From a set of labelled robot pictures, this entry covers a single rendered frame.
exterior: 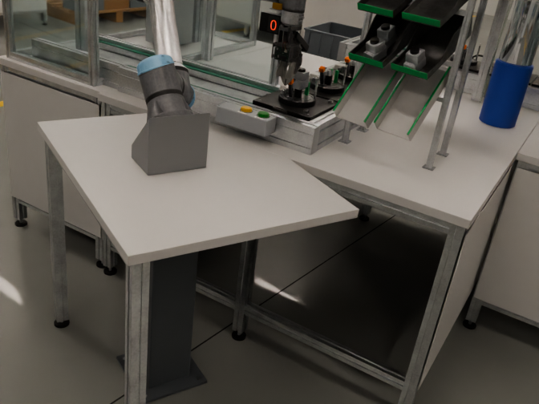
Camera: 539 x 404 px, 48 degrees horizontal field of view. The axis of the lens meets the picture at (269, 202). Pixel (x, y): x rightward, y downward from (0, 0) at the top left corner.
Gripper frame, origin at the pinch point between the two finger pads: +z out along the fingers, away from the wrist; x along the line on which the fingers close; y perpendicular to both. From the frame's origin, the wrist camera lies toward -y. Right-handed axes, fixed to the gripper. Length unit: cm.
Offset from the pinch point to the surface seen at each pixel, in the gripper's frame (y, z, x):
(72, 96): 14, 27, -92
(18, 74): 12, 26, -126
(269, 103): 0.5, 9.6, -5.4
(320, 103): -15.1, 9.6, 7.4
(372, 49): -1.5, -17.3, 28.4
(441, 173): -13, 21, 58
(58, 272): 53, 80, -59
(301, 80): -8.1, 0.8, 1.8
